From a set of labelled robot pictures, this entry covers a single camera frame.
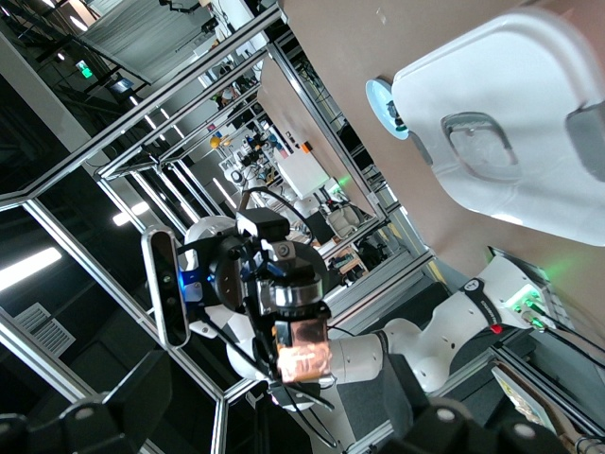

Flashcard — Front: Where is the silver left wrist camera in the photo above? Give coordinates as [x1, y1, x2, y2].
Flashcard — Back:
[140, 225, 193, 350]

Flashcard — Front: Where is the white office chair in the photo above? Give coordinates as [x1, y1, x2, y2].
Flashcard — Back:
[325, 205, 360, 237]

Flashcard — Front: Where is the light blue plate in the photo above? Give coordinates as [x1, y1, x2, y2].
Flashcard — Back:
[365, 78, 410, 141]

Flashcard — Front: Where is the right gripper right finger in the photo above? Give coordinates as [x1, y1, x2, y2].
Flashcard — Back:
[387, 354, 576, 454]

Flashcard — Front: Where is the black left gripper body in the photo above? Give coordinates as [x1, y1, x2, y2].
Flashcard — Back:
[207, 235, 267, 317]

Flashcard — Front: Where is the white lidded lunch box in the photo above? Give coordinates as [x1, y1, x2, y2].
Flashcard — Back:
[390, 7, 605, 248]

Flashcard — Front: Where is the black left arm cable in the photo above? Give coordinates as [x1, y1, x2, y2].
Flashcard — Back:
[238, 186, 316, 247]

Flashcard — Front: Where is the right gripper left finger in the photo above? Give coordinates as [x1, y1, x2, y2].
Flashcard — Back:
[0, 349, 174, 454]

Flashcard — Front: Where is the orange push button switch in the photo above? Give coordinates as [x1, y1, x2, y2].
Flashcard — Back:
[254, 264, 336, 385]

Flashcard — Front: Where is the white vent grille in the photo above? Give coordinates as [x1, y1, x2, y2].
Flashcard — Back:
[13, 302, 77, 358]

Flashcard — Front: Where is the aluminium extrusion frame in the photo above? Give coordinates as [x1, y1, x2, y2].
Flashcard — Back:
[0, 0, 605, 454]

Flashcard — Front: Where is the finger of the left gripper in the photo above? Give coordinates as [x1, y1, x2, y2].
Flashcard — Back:
[234, 206, 304, 267]
[267, 375, 337, 412]

